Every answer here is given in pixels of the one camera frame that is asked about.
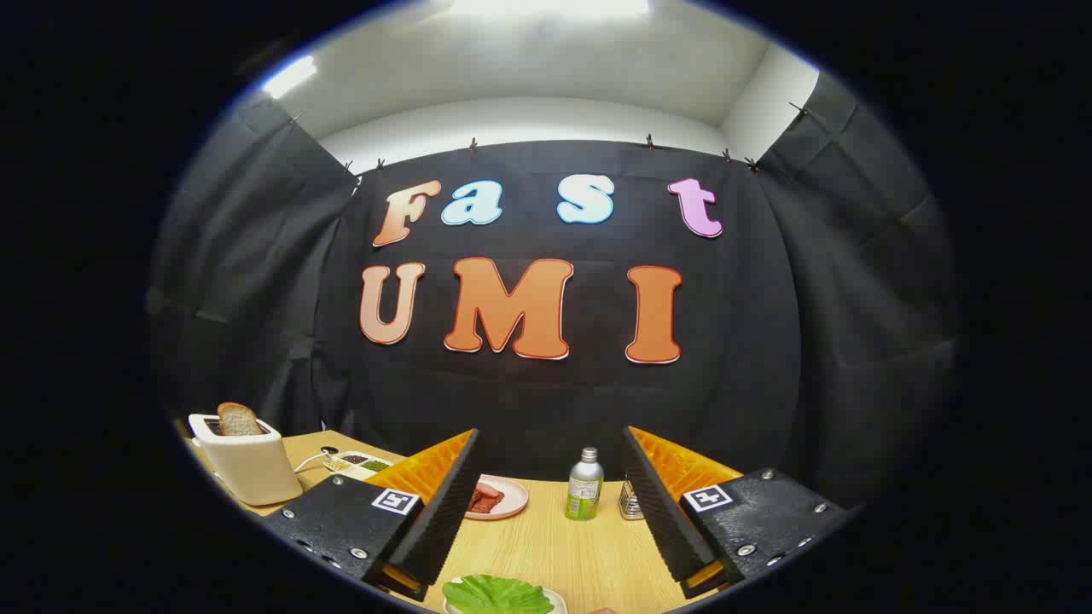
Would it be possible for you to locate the green lettuce leaf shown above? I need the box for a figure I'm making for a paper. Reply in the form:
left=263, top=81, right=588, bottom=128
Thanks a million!
left=442, top=574, right=555, bottom=614

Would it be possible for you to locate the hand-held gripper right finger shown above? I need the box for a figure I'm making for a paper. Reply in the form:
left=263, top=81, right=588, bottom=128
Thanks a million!
left=621, top=426, right=854, bottom=600

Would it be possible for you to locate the white toaster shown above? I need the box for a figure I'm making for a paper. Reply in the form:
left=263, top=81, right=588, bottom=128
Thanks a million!
left=188, top=413, right=304, bottom=507

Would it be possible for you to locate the silver bottle with green label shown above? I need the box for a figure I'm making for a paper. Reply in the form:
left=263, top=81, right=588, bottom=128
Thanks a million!
left=565, top=447, right=605, bottom=521

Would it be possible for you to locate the bread slice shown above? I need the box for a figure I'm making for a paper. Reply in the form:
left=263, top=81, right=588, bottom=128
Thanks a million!
left=217, top=402, right=264, bottom=437

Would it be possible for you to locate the ceiling light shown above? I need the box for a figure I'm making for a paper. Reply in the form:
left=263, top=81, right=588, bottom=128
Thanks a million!
left=260, top=55, right=318, bottom=99
left=448, top=0, right=651, bottom=18

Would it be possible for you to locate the pink plate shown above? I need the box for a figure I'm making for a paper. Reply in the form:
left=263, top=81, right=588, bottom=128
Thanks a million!
left=465, top=474, right=530, bottom=521

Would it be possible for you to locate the white divided dish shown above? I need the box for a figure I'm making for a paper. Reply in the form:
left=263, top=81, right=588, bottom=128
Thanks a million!
left=324, top=451, right=395, bottom=480

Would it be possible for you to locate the black backdrop cloth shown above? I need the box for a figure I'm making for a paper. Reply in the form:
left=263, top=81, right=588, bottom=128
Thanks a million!
left=147, top=72, right=961, bottom=513

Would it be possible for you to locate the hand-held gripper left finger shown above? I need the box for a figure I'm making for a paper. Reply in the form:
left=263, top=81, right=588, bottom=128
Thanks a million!
left=264, top=428, right=480, bottom=602

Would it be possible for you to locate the round white plate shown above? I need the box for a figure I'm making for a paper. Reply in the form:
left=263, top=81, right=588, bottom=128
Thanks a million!
left=442, top=588, right=568, bottom=614

